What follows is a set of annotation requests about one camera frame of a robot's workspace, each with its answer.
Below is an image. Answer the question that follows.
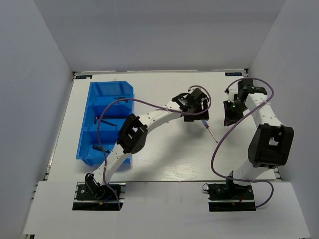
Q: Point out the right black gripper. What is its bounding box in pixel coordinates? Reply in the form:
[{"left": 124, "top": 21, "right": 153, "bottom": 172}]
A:
[{"left": 224, "top": 100, "right": 248, "bottom": 126}]

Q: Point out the blue red precision screwdriver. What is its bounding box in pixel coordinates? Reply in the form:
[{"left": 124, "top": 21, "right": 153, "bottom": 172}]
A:
[{"left": 201, "top": 119, "right": 218, "bottom": 143}]

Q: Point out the green stubby screwdriver orange cap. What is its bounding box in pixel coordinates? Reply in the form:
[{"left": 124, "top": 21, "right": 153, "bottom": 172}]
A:
[{"left": 114, "top": 97, "right": 128, "bottom": 100}]

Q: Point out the large brown hex key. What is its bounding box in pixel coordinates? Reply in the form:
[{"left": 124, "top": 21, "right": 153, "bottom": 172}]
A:
[{"left": 94, "top": 116, "right": 126, "bottom": 126}]

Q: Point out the green black precision screwdriver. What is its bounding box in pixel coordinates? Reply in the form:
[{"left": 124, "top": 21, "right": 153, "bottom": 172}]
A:
[{"left": 92, "top": 145, "right": 111, "bottom": 153}]

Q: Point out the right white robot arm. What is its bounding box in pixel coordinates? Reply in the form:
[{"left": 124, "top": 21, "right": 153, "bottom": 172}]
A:
[{"left": 224, "top": 78, "right": 294, "bottom": 199}]

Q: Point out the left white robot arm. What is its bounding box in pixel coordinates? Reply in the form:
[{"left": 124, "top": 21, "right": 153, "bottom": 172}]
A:
[{"left": 85, "top": 85, "right": 211, "bottom": 199}]

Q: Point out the right blue logo sticker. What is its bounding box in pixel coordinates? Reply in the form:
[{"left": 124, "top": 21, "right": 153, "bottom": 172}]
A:
[{"left": 225, "top": 72, "right": 243, "bottom": 77}]

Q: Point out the blue logo sticker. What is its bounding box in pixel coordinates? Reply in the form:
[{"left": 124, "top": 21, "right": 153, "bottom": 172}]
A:
[
  {"left": 225, "top": 72, "right": 243, "bottom": 77},
  {"left": 75, "top": 75, "right": 93, "bottom": 79}
]

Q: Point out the blue three-compartment bin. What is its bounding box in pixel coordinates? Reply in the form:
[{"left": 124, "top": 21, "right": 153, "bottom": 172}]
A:
[{"left": 76, "top": 81, "right": 134, "bottom": 166}]

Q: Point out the left blue logo sticker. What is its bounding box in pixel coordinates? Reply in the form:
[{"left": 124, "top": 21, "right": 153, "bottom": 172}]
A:
[{"left": 75, "top": 75, "right": 93, "bottom": 79}]

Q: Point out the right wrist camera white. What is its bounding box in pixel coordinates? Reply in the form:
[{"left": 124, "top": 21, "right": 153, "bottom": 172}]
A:
[{"left": 225, "top": 89, "right": 238, "bottom": 102}]

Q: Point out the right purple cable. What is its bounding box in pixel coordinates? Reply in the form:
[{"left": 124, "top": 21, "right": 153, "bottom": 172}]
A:
[{"left": 211, "top": 77, "right": 275, "bottom": 209}]

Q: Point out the purple cable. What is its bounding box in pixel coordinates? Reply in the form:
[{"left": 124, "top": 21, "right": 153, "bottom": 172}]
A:
[
  {"left": 211, "top": 77, "right": 275, "bottom": 209},
  {"left": 96, "top": 85, "right": 212, "bottom": 210}
]

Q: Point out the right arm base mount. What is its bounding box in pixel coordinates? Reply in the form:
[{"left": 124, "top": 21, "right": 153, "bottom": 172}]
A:
[{"left": 202, "top": 183, "right": 256, "bottom": 212}]

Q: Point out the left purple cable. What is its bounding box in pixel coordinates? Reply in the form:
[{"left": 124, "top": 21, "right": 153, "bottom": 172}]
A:
[{"left": 96, "top": 85, "right": 212, "bottom": 210}]

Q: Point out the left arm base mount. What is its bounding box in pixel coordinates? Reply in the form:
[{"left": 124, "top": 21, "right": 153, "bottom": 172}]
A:
[{"left": 72, "top": 173, "right": 126, "bottom": 211}]

